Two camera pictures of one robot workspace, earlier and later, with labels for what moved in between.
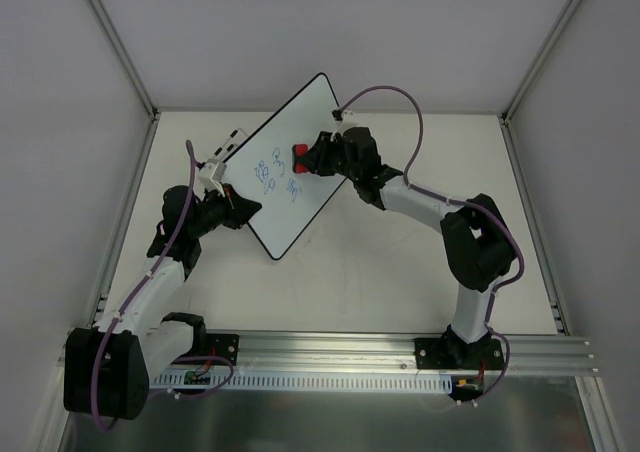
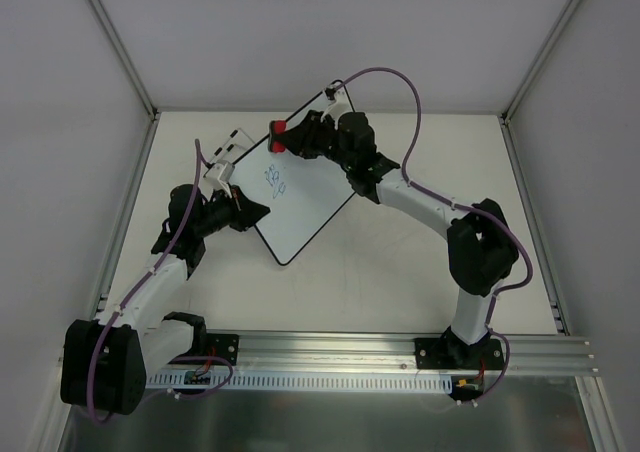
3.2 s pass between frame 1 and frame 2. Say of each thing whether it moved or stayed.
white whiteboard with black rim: moved
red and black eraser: moved
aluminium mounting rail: stayed
